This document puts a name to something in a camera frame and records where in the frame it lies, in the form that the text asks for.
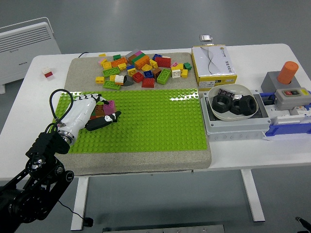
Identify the white table leg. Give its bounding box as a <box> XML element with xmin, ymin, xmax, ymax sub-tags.
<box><xmin>240</xmin><ymin>169</ymin><xmax>265</xmax><ymax>222</ymax></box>
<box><xmin>70</xmin><ymin>176</ymin><xmax>89</xmax><ymax>231</ymax></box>

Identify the grey-brown foam mat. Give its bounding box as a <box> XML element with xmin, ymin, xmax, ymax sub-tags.
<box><xmin>56</xmin><ymin>52</ymin><xmax>212</xmax><ymax>177</ymax></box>

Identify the large red toy brick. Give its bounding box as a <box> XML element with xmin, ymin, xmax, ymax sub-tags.
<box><xmin>155</xmin><ymin>56</ymin><xmax>171</xmax><ymax>68</ymax></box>

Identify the grey plastic junction box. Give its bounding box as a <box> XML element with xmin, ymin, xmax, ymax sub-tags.
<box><xmin>200</xmin><ymin>89</ymin><xmax>272</xmax><ymax>142</ymax></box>

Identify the yellow and white carton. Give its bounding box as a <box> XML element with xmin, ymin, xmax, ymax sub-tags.
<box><xmin>190</xmin><ymin>44</ymin><xmax>238</xmax><ymax>91</ymax></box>

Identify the green toy baseplate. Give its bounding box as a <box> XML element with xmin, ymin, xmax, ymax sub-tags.
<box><xmin>53</xmin><ymin>88</ymin><xmax>208</xmax><ymax>154</ymax></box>

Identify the white shallow bowl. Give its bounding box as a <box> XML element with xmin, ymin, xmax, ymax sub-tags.
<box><xmin>207</xmin><ymin>83</ymin><xmax>258</xmax><ymax>121</ymax></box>

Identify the red sloped toy brick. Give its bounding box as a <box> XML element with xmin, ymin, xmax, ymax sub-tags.
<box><xmin>141</xmin><ymin>78</ymin><xmax>156</xmax><ymax>89</ymax></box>

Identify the thin black cord with plug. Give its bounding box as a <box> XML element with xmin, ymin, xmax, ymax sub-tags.
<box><xmin>57</xmin><ymin>200</ymin><xmax>94</xmax><ymax>228</ymax></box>

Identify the white breaker module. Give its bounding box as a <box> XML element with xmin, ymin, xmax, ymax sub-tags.
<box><xmin>266</xmin><ymin>105</ymin><xmax>311</xmax><ymax>126</ymax></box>

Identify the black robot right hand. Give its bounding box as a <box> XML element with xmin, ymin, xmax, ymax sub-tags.
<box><xmin>295</xmin><ymin>216</ymin><xmax>311</xmax><ymax>233</ymax></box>

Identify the blue plastic rail base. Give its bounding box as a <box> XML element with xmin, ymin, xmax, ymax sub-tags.
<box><xmin>259</xmin><ymin>90</ymin><xmax>311</xmax><ymax>137</ymax></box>

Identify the dark patterned component strip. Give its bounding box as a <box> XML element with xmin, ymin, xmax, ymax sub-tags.
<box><xmin>217</xmin><ymin>88</ymin><xmax>237</xmax><ymax>100</ymax></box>

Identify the grey block with hole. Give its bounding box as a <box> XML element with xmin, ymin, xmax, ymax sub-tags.
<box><xmin>260</xmin><ymin>71</ymin><xmax>302</xmax><ymax>94</ymax></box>

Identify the large orange toy brick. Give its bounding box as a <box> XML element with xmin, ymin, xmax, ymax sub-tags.
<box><xmin>134</xmin><ymin>55</ymin><xmax>150</xmax><ymax>70</ymax></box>

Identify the white panel heater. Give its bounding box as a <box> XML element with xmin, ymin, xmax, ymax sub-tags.
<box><xmin>0</xmin><ymin>17</ymin><xmax>61</xmax><ymax>95</ymax></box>

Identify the dark green toy brick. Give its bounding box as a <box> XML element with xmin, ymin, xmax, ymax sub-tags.
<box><xmin>131</xmin><ymin>53</ymin><xmax>146</xmax><ymax>63</ymax></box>

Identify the long light green brick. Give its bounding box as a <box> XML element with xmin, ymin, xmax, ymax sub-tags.
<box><xmin>156</xmin><ymin>68</ymin><xmax>172</xmax><ymax>85</ymax></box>
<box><xmin>102</xmin><ymin>80</ymin><xmax>121</xmax><ymax>91</ymax></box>
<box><xmin>102</xmin><ymin>67</ymin><xmax>120</xmax><ymax>78</ymax></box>

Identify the long orange toy brick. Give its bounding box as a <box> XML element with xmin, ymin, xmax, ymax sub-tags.
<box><xmin>110</xmin><ymin>57</ymin><xmax>128</xmax><ymax>69</ymax></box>

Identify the orange cylinder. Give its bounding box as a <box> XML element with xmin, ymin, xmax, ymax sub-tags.
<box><xmin>276</xmin><ymin>61</ymin><xmax>299</xmax><ymax>85</ymax></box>

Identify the small black hex nut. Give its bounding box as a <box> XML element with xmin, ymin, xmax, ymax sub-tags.
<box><xmin>229</xmin><ymin>99</ymin><xmax>243</xmax><ymax>115</ymax></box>

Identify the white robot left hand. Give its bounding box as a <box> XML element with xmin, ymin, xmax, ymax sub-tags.
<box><xmin>60</xmin><ymin>93</ymin><xmax>122</xmax><ymax>136</ymax></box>

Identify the large black hex nut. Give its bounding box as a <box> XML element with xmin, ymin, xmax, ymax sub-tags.
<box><xmin>212</xmin><ymin>94</ymin><xmax>232</xmax><ymax>114</ymax></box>
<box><xmin>238</xmin><ymin>95</ymin><xmax>258</xmax><ymax>116</ymax></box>

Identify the grey push-button switch box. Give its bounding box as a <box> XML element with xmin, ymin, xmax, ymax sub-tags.
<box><xmin>274</xmin><ymin>87</ymin><xmax>311</xmax><ymax>110</ymax></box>

